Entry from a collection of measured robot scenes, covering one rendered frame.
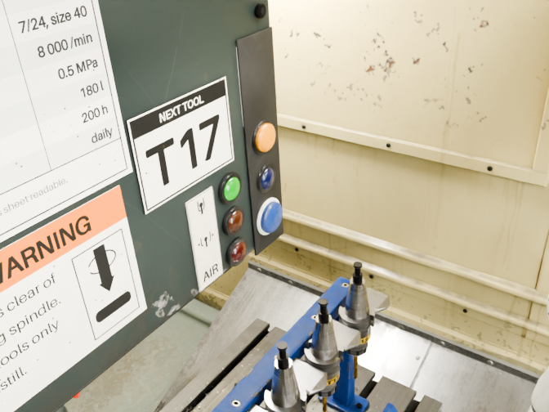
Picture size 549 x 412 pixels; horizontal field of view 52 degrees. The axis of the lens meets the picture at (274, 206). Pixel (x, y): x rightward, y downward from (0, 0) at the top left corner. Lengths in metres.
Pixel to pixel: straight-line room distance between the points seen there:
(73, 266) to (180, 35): 0.17
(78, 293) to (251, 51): 0.22
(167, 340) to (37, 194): 1.63
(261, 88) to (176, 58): 0.10
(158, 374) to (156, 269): 1.43
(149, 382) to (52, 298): 1.47
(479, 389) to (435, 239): 0.37
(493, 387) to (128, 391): 1.02
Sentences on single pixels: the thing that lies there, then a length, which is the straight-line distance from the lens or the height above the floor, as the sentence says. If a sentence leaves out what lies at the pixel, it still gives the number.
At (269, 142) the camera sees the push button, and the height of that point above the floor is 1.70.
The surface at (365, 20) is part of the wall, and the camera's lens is 1.22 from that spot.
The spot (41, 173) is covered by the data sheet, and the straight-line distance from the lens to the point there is 0.35.
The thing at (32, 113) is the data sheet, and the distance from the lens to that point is 0.34.
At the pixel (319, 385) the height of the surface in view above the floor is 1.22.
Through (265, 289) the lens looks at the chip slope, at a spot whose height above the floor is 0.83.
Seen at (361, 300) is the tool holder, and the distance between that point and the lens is 0.99.
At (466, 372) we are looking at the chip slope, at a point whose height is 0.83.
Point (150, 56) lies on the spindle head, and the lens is 0.38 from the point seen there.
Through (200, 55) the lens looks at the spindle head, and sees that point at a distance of 0.42.
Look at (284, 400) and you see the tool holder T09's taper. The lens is 0.87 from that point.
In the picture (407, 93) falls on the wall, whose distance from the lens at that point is 1.22.
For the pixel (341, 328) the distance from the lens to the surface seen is 1.00.
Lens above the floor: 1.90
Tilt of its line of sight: 31 degrees down
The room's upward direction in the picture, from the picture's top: 4 degrees counter-clockwise
